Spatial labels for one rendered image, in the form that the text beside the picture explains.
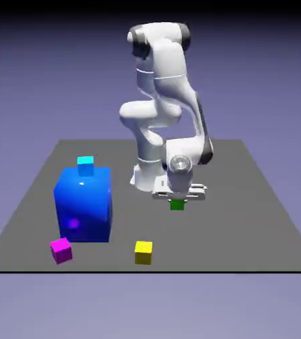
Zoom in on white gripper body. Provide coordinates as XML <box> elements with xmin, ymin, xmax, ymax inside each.
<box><xmin>151</xmin><ymin>183</ymin><xmax>208</xmax><ymax>201</ymax></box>

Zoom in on small magenta cube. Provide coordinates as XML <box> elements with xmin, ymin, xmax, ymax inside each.
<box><xmin>49</xmin><ymin>237</ymin><xmax>74</xmax><ymax>265</ymax></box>

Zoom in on small cyan cube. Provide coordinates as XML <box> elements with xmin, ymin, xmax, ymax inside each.
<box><xmin>76</xmin><ymin>155</ymin><xmax>95</xmax><ymax>177</ymax></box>

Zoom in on small yellow cube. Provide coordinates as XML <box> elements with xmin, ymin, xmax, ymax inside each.
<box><xmin>134</xmin><ymin>240</ymin><xmax>153</xmax><ymax>266</ymax></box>

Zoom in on large blue box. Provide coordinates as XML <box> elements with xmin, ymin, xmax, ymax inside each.
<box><xmin>53</xmin><ymin>166</ymin><xmax>113</xmax><ymax>244</ymax></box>

